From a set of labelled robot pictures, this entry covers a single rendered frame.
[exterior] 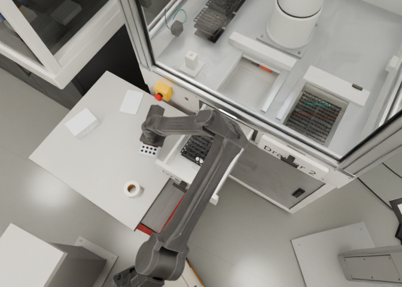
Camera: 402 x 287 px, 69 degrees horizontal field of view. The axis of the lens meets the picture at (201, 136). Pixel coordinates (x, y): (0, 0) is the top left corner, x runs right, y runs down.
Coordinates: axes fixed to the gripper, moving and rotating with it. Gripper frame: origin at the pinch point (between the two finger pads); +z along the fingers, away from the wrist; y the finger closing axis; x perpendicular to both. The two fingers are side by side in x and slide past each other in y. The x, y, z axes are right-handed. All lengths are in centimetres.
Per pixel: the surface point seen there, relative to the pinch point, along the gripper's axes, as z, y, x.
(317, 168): -11, -68, -6
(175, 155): -2.9, -10.7, 3.1
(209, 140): -8.8, -23.3, -5.4
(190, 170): -2.7, -19.1, 7.8
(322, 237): 77, -103, 4
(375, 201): 81, -135, -30
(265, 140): -10.9, -45.7, -11.7
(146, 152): 3.6, 4.2, 3.8
